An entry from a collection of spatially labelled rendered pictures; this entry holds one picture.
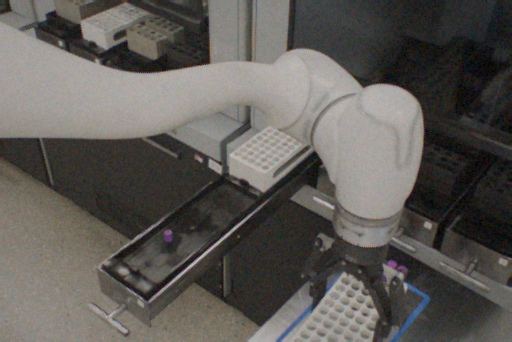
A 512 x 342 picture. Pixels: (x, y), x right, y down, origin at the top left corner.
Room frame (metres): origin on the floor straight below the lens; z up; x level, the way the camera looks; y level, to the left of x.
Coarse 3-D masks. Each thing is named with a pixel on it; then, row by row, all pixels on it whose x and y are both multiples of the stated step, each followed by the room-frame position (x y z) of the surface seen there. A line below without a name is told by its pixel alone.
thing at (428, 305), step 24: (408, 264) 0.79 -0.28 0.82; (408, 288) 0.73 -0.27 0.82; (432, 288) 0.73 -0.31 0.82; (456, 288) 0.74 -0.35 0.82; (288, 312) 0.67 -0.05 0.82; (408, 312) 0.68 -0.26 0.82; (432, 312) 0.68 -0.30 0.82; (456, 312) 0.69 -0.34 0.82; (480, 312) 0.69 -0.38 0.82; (504, 312) 0.69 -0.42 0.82; (264, 336) 0.62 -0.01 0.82; (288, 336) 0.62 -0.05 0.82; (408, 336) 0.63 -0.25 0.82; (432, 336) 0.63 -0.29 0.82; (456, 336) 0.64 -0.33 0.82; (480, 336) 0.64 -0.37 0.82; (504, 336) 0.64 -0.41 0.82
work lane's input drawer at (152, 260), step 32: (320, 160) 1.12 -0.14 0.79; (224, 192) 0.99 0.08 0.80; (256, 192) 0.98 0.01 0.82; (288, 192) 1.02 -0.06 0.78; (160, 224) 0.88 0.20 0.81; (192, 224) 0.89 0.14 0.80; (224, 224) 0.89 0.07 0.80; (256, 224) 0.93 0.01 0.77; (128, 256) 0.80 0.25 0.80; (160, 256) 0.80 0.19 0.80; (192, 256) 0.79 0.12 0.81; (128, 288) 0.72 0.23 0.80; (160, 288) 0.73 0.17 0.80
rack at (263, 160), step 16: (272, 128) 1.15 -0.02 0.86; (256, 144) 1.08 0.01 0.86; (272, 144) 1.09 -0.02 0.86; (288, 144) 1.09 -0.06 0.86; (304, 144) 1.10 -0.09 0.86; (240, 160) 1.02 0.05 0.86; (256, 160) 1.03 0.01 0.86; (272, 160) 1.03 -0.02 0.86; (288, 160) 1.10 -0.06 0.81; (240, 176) 1.02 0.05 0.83; (256, 176) 0.99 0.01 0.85; (272, 176) 1.00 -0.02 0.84
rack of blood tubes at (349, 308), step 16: (336, 288) 0.68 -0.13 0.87; (352, 288) 0.68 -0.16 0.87; (320, 304) 0.64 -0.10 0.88; (336, 304) 0.64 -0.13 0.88; (352, 304) 0.64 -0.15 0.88; (368, 304) 0.65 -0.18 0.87; (320, 320) 0.62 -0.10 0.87; (336, 320) 0.61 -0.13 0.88; (352, 320) 0.61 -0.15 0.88; (368, 320) 0.61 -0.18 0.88; (304, 336) 0.59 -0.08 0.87; (320, 336) 0.59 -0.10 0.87; (336, 336) 0.58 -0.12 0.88; (352, 336) 0.59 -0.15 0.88; (368, 336) 0.59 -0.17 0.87
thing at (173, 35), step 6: (150, 18) 1.63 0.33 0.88; (150, 24) 1.60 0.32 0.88; (156, 24) 1.60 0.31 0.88; (162, 24) 1.60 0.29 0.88; (156, 30) 1.59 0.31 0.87; (162, 30) 1.58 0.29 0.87; (168, 30) 1.56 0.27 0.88; (174, 30) 1.57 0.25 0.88; (168, 36) 1.56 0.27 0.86; (174, 36) 1.55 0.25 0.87; (168, 42) 1.56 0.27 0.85; (174, 42) 1.55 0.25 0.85
